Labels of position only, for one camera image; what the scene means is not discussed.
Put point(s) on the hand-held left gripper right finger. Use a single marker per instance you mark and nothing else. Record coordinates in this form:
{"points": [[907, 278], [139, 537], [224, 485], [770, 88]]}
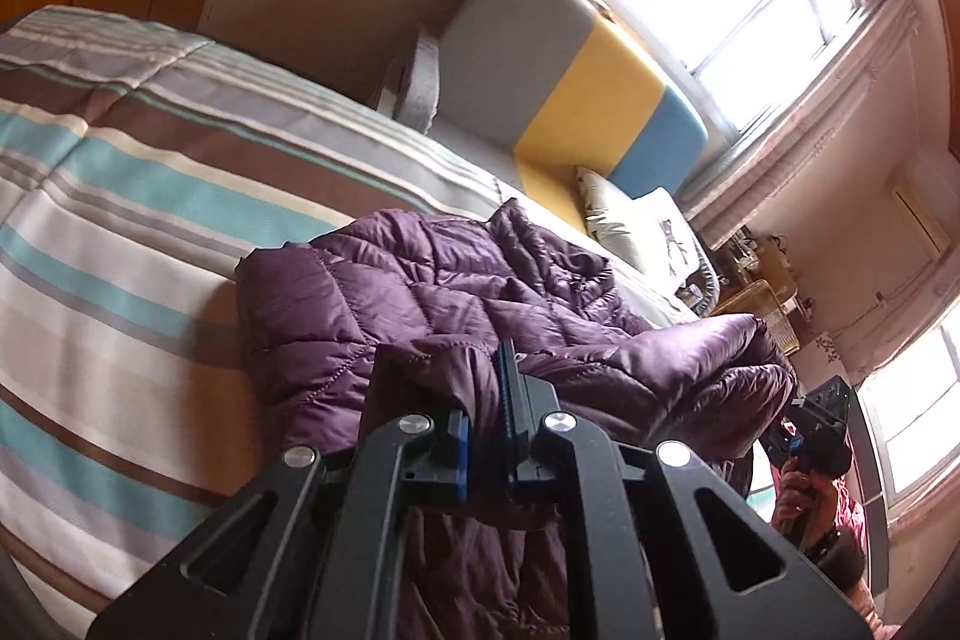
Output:
{"points": [[508, 407]]}

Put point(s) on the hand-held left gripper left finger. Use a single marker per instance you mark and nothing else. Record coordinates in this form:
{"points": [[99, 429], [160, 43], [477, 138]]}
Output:
{"points": [[459, 456]]}

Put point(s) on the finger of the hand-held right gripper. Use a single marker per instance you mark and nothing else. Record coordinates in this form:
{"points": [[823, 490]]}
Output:
{"points": [[776, 441]]}

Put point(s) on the purple down jacket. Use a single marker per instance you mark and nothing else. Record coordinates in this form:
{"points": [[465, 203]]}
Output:
{"points": [[420, 280]]}

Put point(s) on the person's right forearm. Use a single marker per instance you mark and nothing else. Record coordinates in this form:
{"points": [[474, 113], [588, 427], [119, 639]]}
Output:
{"points": [[844, 557]]}

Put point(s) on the person's right hand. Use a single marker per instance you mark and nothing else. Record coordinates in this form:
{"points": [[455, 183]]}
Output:
{"points": [[799, 497]]}

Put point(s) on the rattan chair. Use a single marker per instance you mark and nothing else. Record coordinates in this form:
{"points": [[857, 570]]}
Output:
{"points": [[757, 304]]}

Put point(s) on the cluttered side table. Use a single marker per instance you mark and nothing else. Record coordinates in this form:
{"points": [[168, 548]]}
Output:
{"points": [[757, 254]]}

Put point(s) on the white printed pillow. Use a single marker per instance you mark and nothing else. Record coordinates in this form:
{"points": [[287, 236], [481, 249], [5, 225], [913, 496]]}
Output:
{"points": [[637, 220]]}

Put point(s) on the white air conditioner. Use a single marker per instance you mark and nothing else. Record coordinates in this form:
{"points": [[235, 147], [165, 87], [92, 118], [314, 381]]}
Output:
{"points": [[926, 205]]}

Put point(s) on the grey yellow blue headboard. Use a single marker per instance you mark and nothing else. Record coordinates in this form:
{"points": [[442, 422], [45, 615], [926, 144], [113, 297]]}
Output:
{"points": [[570, 108]]}

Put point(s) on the bed with striped cover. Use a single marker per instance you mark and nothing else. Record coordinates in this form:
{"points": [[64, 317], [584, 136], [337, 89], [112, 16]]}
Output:
{"points": [[112, 220]]}

